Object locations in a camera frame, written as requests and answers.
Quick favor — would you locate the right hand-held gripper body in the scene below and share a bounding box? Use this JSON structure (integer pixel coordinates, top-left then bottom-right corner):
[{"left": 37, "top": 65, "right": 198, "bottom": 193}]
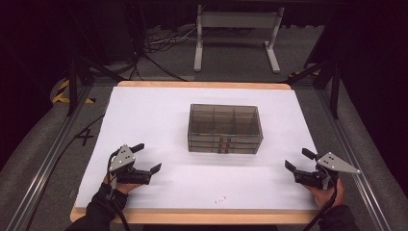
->
[{"left": 293, "top": 152, "right": 362, "bottom": 191}]

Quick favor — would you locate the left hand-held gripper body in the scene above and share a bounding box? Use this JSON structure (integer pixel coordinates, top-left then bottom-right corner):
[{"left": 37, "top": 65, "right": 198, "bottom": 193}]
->
[{"left": 108, "top": 144, "right": 152, "bottom": 186}]

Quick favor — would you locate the smoked clear plastic drawer cabinet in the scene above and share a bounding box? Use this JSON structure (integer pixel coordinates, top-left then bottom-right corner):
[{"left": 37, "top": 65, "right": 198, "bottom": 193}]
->
[{"left": 187, "top": 103, "right": 265, "bottom": 155}]

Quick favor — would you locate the person's left hand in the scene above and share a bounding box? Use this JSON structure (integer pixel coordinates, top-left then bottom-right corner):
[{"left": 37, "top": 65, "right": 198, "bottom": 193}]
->
[{"left": 102, "top": 172, "right": 142, "bottom": 195}]

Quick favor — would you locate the person's right hand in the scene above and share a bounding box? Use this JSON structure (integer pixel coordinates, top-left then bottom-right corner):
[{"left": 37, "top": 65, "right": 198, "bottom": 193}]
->
[{"left": 302, "top": 177, "right": 345, "bottom": 210}]

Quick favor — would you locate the white table sheet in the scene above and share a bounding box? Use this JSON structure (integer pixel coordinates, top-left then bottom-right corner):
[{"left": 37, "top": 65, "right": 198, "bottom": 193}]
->
[{"left": 74, "top": 86, "right": 319, "bottom": 212}]

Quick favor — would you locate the wooden table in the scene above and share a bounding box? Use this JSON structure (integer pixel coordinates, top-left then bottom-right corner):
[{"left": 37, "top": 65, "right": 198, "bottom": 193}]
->
[{"left": 69, "top": 80, "right": 319, "bottom": 225}]

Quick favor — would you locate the black metal stand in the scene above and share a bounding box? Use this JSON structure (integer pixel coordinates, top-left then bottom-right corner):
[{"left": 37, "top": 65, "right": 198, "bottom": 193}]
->
[
  {"left": 278, "top": 59, "right": 342, "bottom": 120},
  {"left": 64, "top": 57, "right": 127, "bottom": 117}
]

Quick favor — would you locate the yellow black hazard tape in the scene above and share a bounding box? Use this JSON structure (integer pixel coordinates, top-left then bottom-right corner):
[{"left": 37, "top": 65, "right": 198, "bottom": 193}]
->
[{"left": 51, "top": 79, "right": 97, "bottom": 105}]

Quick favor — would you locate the white metal stand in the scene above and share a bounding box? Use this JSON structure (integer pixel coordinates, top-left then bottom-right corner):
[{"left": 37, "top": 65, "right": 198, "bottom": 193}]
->
[{"left": 192, "top": 4, "right": 286, "bottom": 74}]

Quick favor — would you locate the aluminium floor rail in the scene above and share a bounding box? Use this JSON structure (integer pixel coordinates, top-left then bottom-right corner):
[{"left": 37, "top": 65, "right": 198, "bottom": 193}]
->
[
  {"left": 315, "top": 90, "right": 392, "bottom": 231},
  {"left": 5, "top": 86, "right": 94, "bottom": 231}
]

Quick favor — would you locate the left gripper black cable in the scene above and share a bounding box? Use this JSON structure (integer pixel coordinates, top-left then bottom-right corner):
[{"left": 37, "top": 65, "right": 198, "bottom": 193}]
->
[{"left": 106, "top": 150, "right": 132, "bottom": 231}]

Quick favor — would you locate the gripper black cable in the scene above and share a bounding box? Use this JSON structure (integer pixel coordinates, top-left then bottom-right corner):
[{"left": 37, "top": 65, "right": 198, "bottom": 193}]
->
[
  {"left": 106, "top": 150, "right": 132, "bottom": 231},
  {"left": 302, "top": 174, "right": 339, "bottom": 231}
]

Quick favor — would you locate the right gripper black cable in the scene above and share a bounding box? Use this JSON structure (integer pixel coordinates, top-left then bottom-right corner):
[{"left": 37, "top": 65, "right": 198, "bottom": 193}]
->
[{"left": 302, "top": 174, "right": 339, "bottom": 231}]

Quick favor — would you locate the black floor cable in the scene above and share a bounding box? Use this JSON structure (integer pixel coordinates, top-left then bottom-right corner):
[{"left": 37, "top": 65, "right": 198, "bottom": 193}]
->
[{"left": 24, "top": 114, "right": 107, "bottom": 231}]

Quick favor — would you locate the bundle of floor cables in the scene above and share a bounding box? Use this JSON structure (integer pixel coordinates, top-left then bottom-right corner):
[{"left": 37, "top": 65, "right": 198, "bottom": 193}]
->
[{"left": 140, "top": 26, "right": 198, "bottom": 54}]

